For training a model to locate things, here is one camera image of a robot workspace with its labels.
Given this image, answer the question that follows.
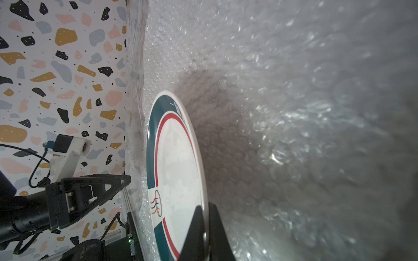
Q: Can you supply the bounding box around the clear bubble wrap sheet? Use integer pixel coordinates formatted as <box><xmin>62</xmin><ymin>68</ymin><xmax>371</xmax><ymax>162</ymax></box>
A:
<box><xmin>126</xmin><ymin>1</ymin><xmax>418</xmax><ymax>261</ymax></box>

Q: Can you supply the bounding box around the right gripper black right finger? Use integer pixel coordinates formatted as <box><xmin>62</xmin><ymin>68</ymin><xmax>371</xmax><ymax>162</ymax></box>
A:
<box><xmin>209</xmin><ymin>202</ymin><xmax>236</xmax><ymax>261</ymax></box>

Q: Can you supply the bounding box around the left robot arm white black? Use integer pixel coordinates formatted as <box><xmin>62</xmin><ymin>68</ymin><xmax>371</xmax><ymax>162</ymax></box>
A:
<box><xmin>1</xmin><ymin>174</ymin><xmax>131</xmax><ymax>255</ymax></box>

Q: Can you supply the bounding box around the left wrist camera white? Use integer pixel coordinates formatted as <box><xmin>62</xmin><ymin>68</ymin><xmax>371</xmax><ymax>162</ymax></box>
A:
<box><xmin>50</xmin><ymin>134</ymin><xmax>91</xmax><ymax>183</ymax></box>

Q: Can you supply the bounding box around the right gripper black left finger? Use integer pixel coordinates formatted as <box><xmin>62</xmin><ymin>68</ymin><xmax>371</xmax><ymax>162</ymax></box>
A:
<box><xmin>177</xmin><ymin>206</ymin><xmax>205</xmax><ymax>261</ymax></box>

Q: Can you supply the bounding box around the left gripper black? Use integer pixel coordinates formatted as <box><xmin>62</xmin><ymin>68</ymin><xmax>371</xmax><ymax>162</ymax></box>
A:
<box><xmin>45</xmin><ymin>174</ymin><xmax>131</xmax><ymax>229</ymax></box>

